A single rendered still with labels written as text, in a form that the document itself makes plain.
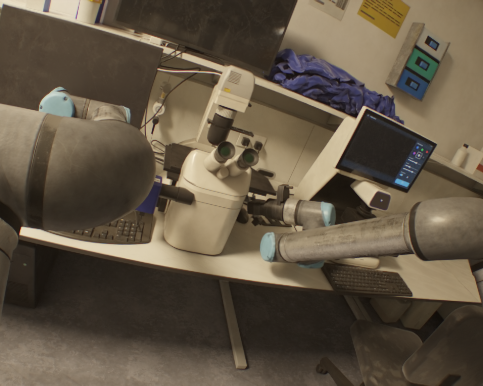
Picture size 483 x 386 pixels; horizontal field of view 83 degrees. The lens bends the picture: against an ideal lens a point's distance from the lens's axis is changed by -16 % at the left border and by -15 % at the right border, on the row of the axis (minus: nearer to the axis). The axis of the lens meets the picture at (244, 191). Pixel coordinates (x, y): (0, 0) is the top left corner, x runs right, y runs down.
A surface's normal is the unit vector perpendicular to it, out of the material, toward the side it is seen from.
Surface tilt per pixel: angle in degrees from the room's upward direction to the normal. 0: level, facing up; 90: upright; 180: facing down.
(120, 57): 86
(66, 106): 75
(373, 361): 0
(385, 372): 0
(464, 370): 90
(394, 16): 90
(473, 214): 46
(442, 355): 90
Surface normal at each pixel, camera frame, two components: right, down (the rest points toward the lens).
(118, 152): 0.84, -0.36
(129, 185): 0.94, 0.20
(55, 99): 0.34, 0.25
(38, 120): 0.42, -0.72
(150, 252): 0.36, -0.85
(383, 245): -0.74, 0.43
